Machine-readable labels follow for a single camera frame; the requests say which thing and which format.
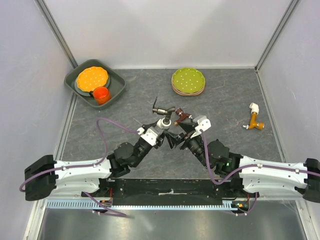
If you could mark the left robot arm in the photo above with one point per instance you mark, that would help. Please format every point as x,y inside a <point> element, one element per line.
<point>49,177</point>

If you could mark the orange mug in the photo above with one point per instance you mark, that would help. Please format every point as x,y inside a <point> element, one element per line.
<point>101,95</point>

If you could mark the orange faucet with white elbow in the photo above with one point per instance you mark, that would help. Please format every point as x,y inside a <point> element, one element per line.
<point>253,123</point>

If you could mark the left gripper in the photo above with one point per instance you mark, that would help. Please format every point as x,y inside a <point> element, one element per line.
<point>160,141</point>

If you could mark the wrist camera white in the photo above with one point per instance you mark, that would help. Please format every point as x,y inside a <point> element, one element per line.
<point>150,135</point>
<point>200,124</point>

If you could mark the dark grey metal faucet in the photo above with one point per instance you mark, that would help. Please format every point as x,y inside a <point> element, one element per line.
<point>166,112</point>

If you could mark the green polka dot plate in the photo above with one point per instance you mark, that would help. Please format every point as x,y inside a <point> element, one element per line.
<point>188,75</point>

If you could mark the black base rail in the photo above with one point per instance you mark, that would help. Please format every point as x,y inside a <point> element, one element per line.
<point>168,192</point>

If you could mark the dark green square tray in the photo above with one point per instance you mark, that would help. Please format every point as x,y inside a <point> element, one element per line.
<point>116,84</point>

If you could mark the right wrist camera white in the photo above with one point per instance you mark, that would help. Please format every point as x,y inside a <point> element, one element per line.
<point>200,124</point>

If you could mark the maroon faucet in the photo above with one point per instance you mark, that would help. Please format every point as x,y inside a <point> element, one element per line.
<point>182,116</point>

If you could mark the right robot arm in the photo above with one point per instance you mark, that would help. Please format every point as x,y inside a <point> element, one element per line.
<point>241,173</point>

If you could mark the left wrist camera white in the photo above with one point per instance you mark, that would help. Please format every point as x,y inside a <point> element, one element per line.
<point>150,135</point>

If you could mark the white pvc elbow fitting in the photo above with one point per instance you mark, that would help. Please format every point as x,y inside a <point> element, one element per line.
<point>162,124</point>

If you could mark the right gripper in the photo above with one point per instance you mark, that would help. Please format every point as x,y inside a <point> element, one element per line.
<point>188,140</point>

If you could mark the orange polka dot plate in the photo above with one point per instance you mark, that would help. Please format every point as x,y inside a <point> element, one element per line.
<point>96,69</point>

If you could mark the grey-green plate under orange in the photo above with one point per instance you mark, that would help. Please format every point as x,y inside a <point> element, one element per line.
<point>79,90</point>

